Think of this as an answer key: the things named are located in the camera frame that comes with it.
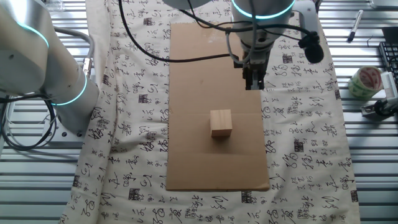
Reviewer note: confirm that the black rectangular object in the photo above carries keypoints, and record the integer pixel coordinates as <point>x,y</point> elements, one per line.
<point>391,34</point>

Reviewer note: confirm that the packing tape roll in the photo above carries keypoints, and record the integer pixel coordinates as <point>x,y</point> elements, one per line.
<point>357,87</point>

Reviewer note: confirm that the camera stand clamp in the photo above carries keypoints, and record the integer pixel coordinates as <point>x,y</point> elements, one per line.
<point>381,108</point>

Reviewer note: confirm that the brown cardboard sheet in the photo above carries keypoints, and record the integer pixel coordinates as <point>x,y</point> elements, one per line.
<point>202,155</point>

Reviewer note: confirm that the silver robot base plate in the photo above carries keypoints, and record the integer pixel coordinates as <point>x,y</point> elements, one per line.
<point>63,137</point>

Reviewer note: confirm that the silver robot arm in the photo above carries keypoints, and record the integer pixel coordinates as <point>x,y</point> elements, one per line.
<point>31,62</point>

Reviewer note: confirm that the black keyboard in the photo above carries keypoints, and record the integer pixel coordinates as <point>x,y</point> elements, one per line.
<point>390,54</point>

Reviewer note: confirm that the calligraphy print cloth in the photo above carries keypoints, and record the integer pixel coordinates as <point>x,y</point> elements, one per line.
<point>311,124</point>

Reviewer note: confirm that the white marker pen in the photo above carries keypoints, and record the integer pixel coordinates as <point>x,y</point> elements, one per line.
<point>355,26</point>

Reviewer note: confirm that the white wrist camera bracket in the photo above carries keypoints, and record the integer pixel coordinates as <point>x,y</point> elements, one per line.
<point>306,15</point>

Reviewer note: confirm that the small wooden block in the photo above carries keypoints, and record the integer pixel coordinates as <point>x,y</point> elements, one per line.
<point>221,124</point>

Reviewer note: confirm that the silver finned camera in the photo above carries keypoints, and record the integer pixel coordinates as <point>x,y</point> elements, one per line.
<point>390,84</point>

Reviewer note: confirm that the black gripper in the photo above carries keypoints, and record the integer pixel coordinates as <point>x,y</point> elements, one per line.
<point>259,67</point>

